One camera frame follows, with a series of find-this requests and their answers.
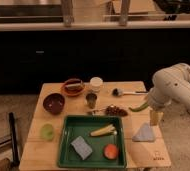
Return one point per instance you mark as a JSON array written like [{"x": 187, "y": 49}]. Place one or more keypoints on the bunch of red grapes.
[{"x": 115, "y": 111}]

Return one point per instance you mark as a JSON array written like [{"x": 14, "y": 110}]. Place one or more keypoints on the wooden gripper finger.
[{"x": 155, "y": 117}]

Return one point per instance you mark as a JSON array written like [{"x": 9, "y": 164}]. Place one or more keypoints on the brown block on plate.
[{"x": 73, "y": 86}]

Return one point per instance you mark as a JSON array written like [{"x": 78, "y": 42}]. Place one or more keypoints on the green plastic tray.
[{"x": 79, "y": 125}]

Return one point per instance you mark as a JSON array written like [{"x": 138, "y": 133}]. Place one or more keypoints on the dark red bowl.
[{"x": 54, "y": 103}]

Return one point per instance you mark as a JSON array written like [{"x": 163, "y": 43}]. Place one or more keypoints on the small green cup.
[{"x": 47, "y": 132}]

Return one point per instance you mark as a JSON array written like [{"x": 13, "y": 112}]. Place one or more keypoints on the white cup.
[{"x": 96, "y": 84}]

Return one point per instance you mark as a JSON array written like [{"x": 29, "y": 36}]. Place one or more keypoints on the grey sponge block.
[{"x": 82, "y": 148}]

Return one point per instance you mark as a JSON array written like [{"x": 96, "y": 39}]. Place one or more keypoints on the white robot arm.
[{"x": 171, "y": 83}]

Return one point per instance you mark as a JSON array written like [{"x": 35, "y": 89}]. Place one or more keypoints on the metal spoon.
[{"x": 94, "y": 111}]

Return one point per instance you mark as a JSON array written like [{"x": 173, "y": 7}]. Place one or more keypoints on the green pepper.
[{"x": 139, "y": 108}]

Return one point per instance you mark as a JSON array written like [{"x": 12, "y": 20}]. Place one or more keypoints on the orange round fruit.
[{"x": 111, "y": 151}]

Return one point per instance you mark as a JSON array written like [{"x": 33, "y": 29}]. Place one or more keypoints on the black pole at left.
[{"x": 15, "y": 153}]

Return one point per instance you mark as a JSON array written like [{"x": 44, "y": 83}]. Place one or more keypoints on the grey triangular cloth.
[{"x": 144, "y": 134}]

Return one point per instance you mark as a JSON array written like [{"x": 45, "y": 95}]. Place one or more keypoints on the yellow corn cob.
[{"x": 103, "y": 131}]

